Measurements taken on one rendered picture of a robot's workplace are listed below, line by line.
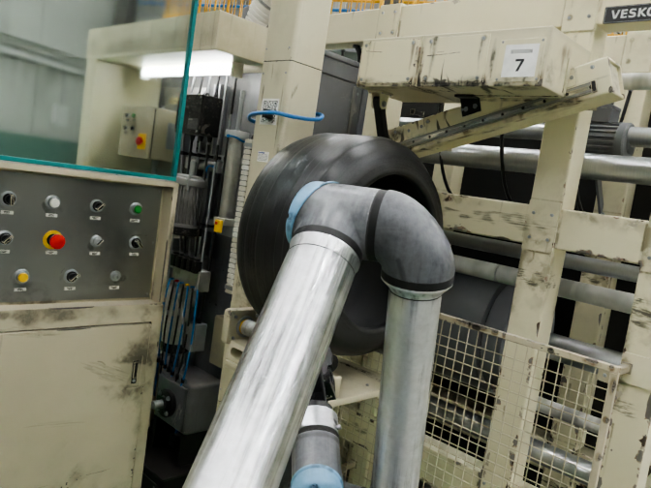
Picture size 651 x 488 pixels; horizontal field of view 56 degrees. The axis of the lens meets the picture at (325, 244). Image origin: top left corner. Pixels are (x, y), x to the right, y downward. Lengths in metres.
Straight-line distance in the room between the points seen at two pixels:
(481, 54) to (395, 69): 0.28
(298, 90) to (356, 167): 0.44
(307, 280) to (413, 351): 0.23
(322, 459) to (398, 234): 0.44
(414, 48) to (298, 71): 0.33
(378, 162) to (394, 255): 0.59
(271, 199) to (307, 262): 0.59
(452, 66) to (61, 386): 1.37
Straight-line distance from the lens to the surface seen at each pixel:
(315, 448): 1.15
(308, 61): 1.82
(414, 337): 0.98
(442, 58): 1.77
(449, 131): 1.86
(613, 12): 1.94
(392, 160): 1.52
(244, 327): 1.71
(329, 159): 1.44
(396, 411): 1.06
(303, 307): 0.84
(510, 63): 1.65
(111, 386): 1.92
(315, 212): 0.94
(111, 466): 2.03
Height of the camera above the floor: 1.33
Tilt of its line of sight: 6 degrees down
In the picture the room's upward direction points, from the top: 9 degrees clockwise
